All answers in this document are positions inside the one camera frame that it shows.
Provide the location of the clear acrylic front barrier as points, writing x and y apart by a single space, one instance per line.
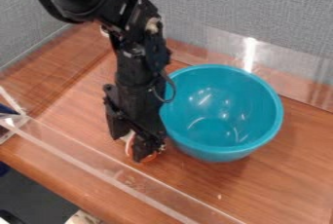
106 187

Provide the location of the clear acrylic left barrier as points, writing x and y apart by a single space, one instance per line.
17 44

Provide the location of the brown toy mushroom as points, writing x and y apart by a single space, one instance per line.
142 149

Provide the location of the clear acrylic back barrier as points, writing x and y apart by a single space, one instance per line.
298 75

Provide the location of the clear acrylic barrier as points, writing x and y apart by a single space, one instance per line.
106 187
298 75
17 44

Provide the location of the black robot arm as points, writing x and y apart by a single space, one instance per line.
130 21

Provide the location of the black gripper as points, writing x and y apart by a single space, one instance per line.
134 99

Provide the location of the blue plastic bowl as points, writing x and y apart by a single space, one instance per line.
225 115

